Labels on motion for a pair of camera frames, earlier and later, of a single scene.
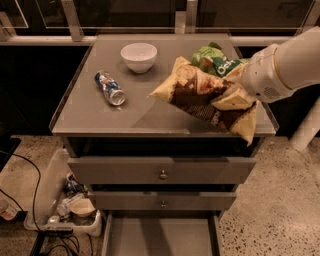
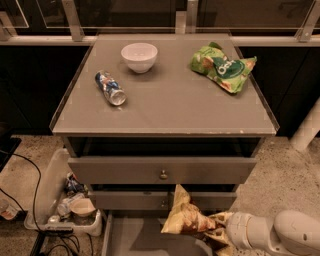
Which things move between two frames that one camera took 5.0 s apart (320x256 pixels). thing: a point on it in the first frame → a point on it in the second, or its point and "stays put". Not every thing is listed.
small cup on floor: (7, 211) stays put
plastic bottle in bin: (64, 207) stays put
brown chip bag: (191, 89) → (186, 217)
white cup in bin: (81, 207) stays put
